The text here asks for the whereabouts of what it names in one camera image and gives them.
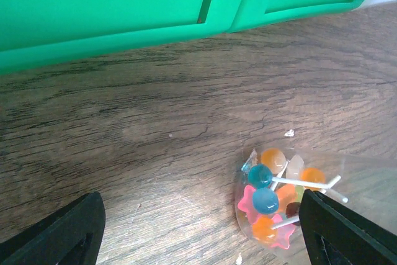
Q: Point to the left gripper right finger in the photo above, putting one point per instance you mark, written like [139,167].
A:
[335,234]

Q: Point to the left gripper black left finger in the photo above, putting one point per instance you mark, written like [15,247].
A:
[71,235]

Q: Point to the clear plastic jar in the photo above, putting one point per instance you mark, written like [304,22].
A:
[272,181]

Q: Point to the green double candy bin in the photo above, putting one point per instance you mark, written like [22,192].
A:
[44,32]

